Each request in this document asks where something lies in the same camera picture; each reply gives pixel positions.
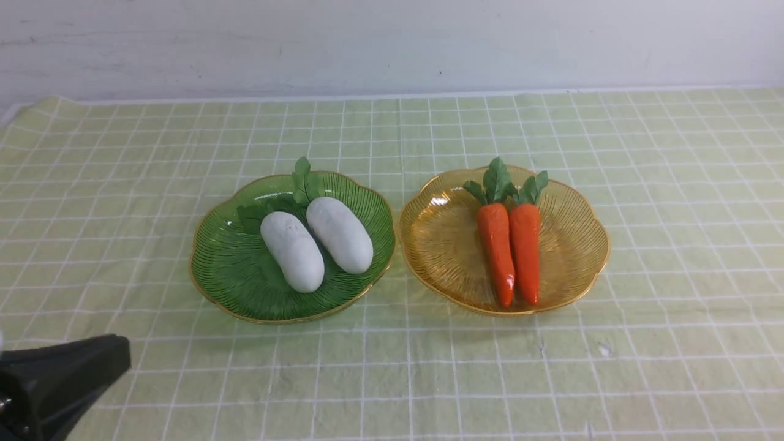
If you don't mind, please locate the toy carrot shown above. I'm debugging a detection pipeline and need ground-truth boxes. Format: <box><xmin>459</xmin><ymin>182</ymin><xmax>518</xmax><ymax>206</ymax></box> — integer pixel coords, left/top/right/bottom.
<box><xmin>509</xmin><ymin>170</ymin><xmax>549</xmax><ymax>306</ymax></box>
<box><xmin>462</xmin><ymin>157</ymin><xmax>516</xmax><ymax>308</ymax></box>

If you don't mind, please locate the green ribbed plastic plate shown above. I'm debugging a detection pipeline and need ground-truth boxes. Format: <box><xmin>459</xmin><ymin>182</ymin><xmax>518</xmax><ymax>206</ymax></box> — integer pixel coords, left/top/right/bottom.
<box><xmin>190</xmin><ymin>171</ymin><xmax>396</xmax><ymax>324</ymax></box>

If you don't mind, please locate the white toy radish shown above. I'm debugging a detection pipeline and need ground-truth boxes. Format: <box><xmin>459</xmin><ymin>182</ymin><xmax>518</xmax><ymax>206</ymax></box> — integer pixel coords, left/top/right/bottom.
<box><xmin>291</xmin><ymin>156</ymin><xmax>374</xmax><ymax>275</ymax></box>
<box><xmin>237</xmin><ymin>194</ymin><xmax>325</xmax><ymax>293</ymax></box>

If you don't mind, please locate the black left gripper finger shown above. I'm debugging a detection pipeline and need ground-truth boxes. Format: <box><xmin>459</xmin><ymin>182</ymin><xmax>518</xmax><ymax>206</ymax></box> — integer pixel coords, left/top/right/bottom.
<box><xmin>1</xmin><ymin>333</ymin><xmax>132</xmax><ymax>440</ymax></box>

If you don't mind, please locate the amber ribbed plastic plate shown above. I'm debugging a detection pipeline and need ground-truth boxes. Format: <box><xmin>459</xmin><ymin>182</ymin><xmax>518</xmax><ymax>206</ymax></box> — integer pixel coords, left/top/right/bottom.
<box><xmin>399</xmin><ymin>167</ymin><xmax>611</xmax><ymax>317</ymax></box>

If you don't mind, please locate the green checkered tablecloth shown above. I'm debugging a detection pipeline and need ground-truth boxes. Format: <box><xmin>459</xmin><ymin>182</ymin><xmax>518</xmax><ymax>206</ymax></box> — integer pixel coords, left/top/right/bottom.
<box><xmin>1</xmin><ymin>88</ymin><xmax>783</xmax><ymax>440</ymax></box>

